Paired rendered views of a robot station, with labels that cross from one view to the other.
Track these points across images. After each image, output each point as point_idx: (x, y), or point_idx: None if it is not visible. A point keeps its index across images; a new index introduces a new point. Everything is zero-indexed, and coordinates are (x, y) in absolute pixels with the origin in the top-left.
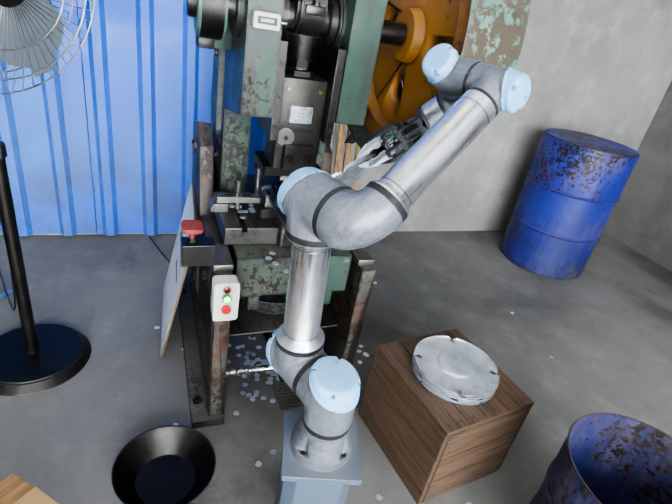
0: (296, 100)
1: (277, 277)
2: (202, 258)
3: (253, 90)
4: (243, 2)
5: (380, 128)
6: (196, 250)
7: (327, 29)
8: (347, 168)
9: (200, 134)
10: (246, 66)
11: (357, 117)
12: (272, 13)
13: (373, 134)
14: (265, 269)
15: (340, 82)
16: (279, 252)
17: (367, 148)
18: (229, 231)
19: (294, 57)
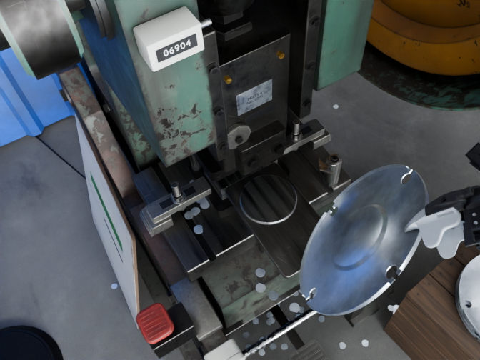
0: (243, 85)
1: (273, 290)
2: (181, 341)
3: (176, 131)
4: (101, 1)
5: (457, 200)
6: (171, 341)
7: None
8: (403, 269)
9: (73, 96)
10: (153, 110)
11: (350, 66)
12: (182, 30)
13: (441, 204)
14: (258, 294)
15: (317, 34)
16: (268, 265)
17: (438, 241)
18: (193, 271)
19: (218, 15)
